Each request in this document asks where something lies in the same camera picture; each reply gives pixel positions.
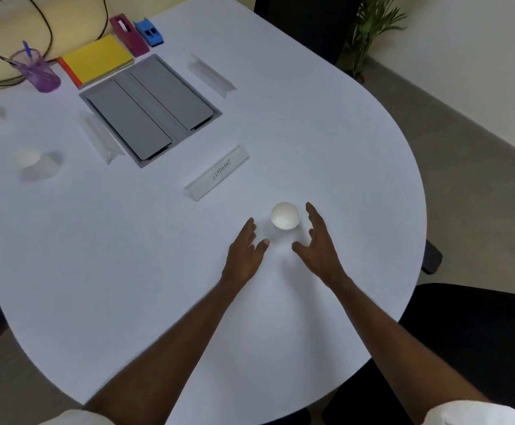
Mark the person's right hand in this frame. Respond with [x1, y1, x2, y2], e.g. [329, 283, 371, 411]
[291, 202, 347, 288]

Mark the person's left hand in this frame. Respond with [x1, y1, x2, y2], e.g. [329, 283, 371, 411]
[220, 218, 270, 288]

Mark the person's right forearm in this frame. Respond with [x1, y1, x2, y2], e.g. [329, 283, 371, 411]
[327, 273, 493, 425]

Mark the person's left forearm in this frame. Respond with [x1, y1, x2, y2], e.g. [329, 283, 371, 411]
[84, 275, 246, 425]

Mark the white paper cup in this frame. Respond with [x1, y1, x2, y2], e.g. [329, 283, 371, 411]
[270, 202, 301, 230]
[15, 148, 61, 182]

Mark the clear name plate with label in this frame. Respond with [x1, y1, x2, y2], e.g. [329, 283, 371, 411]
[184, 144, 250, 202]

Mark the clear acrylic name plate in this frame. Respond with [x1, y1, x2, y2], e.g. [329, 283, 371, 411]
[79, 110, 126, 165]
[187, 54, 238, 99]

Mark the green potted plant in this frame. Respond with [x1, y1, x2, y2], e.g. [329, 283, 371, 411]
[346, 0, 411, 82]

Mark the white right shirt sleeve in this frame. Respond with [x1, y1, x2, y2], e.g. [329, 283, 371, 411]
[420, 400, 515, 425]

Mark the white shirt sleeve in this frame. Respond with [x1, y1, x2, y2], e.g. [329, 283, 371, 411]
[420, 400, 515, 425]
[40, 409, 109, 425]

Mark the blue stapler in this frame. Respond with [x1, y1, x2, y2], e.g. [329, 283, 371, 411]
[134, 18, 164, 48]

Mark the yellow sticky note pad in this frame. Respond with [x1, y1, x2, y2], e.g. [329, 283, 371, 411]
[57, 34, 135, 90]

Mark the maroon tape dispenser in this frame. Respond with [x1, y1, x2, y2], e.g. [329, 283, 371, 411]
[109, 13, 151, 58]

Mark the white left shirt sleeve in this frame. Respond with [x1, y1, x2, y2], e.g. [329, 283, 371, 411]
[40, 409, 109, 425]

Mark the purple pen holder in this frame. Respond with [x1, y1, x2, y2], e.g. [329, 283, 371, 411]
[10, 48, 62, 94]

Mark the black pen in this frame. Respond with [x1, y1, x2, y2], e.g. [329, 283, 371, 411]
[0, 50, 24, 69]

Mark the grey table cable box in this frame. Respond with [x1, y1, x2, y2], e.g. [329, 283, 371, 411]
[79, 54, 223, 169]

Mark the black cable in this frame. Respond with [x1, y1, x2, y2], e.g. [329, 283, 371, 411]
[0, 0, 54, 91]
[94, 0, 109, 41]

